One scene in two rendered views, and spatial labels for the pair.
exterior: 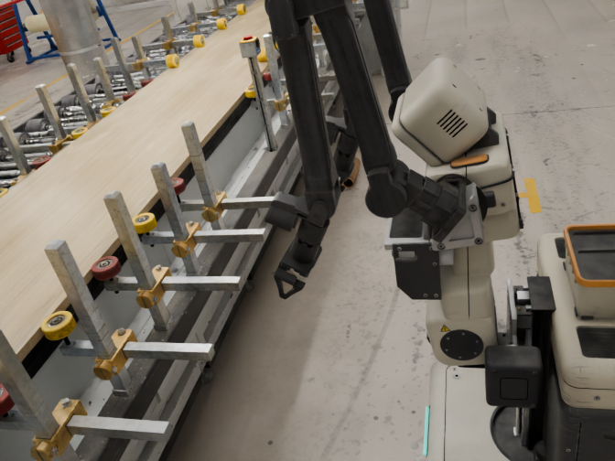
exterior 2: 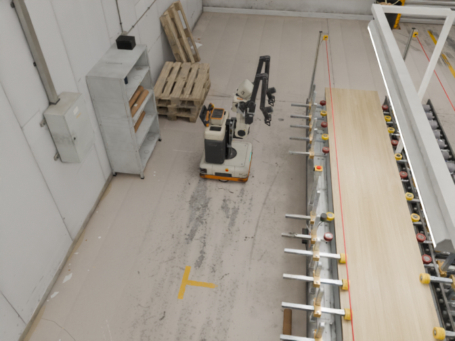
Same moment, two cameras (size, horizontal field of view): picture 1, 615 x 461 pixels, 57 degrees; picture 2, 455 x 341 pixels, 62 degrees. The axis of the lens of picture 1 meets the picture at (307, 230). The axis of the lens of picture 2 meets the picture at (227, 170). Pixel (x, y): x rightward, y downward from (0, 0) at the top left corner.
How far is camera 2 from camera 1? 5.52 m
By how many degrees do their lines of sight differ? 106
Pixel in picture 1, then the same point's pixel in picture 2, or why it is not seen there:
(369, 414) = (265, 184)
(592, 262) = (220, 114)
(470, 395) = (239, 160)
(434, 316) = not seen: hidden behind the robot
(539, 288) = (227, 122)
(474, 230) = not seen: hidden behind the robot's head
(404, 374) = (255, 194)
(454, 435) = (244, 153)
